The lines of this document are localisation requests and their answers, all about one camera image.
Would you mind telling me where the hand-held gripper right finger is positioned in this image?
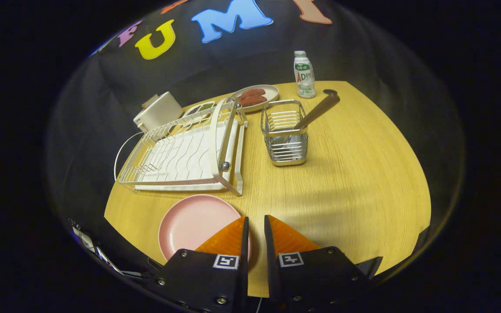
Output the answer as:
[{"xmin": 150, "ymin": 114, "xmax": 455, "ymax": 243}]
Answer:
[{"xmin": 264, "ymin": 215, "xmax": 369, "ymax": 311}]

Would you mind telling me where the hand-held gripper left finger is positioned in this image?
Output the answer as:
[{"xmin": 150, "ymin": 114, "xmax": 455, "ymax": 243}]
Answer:
[{"xmin": 154, "ymin": 216, "xmax": 250, "ymax": 313}]

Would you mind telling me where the pink plate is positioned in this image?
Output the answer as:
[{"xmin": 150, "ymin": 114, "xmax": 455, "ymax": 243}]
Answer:
[{"xmin": 158, "ymin": 194, "xmax": 251, "ymax": 263}]

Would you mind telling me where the white wire dish rack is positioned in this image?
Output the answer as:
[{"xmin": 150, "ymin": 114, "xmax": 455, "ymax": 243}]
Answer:
[{"xmin": 114, "ymin": 97, "xmax": 248, "ymax": 196}]

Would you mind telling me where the metal wire basket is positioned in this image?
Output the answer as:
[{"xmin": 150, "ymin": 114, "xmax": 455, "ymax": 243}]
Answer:
[{"xmin": 261, "ymin": 100, "xmax": 309, "ymax": 166}]

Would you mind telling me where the wooden handle metal spoon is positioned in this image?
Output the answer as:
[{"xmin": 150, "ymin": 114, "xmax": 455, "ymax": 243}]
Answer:
[{"xmin": 272, "ymin": 93, "xmax": 341, "ymax": 148}]

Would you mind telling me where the white divided dish with beans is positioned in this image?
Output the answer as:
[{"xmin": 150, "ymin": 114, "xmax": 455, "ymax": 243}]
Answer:
[{"xmin": 184, "ymin": 101, "xmax": 216, "ymax": 119}]

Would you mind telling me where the beige round plate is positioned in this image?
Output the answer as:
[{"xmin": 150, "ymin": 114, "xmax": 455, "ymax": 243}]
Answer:
[{"xmin": 227, "ymin": 84, "xmax": 280, "ymax": 113}]

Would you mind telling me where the white drip tray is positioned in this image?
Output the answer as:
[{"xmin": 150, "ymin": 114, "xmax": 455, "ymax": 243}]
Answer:
[{"xmin": 135, "ymin": 120, "xmax": 244, "ymax": 192}]

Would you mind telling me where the white toaster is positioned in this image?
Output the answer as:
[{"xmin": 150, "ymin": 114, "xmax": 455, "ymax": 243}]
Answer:
[{"xmin": 133, "ymin": 91, "xmax": 184, "ymax": 132}]

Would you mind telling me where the white drink bottle green label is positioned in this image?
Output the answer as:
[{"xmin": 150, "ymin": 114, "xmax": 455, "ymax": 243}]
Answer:
[{"xmin": 294, "ymin": 50, "xmax": 316, "ymax": 99}]

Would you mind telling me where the black backdrop cloth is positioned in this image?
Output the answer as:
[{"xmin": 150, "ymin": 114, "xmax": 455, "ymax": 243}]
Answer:
[{"xmin": 44, "ymin": 0, "xmax": 466, "ymax": 279}]

